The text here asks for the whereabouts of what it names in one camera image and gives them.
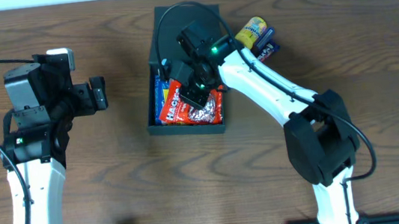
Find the yellow Mentos candy tub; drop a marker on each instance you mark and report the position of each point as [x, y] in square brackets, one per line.
[251, 31]

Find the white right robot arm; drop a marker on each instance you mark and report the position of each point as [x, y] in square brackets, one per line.
[320, 138]

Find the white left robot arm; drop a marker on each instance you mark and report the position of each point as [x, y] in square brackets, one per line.
[36, 131]

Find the red Hacks candy bag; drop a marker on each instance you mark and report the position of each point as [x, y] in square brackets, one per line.
[176, 111]

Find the purple Dairy Milk chocolate bar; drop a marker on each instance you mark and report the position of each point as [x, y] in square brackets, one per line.
[267, 50]

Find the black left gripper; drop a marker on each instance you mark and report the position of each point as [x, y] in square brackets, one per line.
[97, 93]

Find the yellow Hacks candy bag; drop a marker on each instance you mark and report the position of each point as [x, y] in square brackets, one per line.
[165, 94]

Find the blue cookie roll pack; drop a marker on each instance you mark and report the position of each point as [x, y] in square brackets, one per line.
[159, 85]

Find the black fabric storage box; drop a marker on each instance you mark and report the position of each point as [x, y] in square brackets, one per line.
[169, 23]

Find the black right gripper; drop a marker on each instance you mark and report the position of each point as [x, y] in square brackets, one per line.
[190, 91]

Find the small blue candy stick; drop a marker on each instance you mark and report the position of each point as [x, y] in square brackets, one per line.
[263, 39]

